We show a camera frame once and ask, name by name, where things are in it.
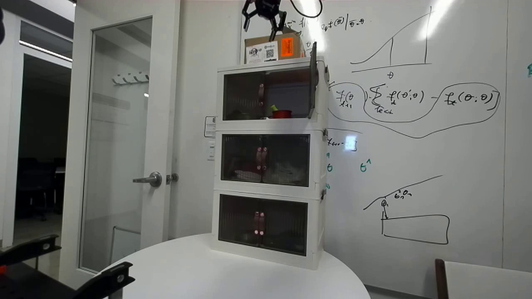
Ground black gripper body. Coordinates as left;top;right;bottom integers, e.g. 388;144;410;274
249;0;282;18

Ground white three-tier cabinet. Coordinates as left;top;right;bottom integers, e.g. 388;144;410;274
210;56;330;271

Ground brown cardboard box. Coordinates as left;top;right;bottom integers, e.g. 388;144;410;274
242;30;307;66

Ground white printed box label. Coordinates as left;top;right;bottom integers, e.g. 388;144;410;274
245;41;279;65

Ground white coat hook rack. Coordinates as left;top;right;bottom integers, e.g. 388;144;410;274
111;71;151;88

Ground small bright square sticker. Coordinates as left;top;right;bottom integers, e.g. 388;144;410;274
342;133;358;153

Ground large white whiteboard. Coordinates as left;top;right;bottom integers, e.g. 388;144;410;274
237;0;532;292

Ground white framed glass partition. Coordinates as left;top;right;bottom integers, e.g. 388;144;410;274
0;8;74;247

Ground black clamp bar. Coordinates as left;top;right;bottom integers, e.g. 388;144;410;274
0;234;61;267
72;259;136;299

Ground wooden chair white seat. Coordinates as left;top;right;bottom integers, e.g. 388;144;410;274
432;256;532;299

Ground white wall switch plate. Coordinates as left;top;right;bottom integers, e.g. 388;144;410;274
202;113;217;139

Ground silver door lever handle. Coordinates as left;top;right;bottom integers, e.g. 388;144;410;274
131;171;162;189

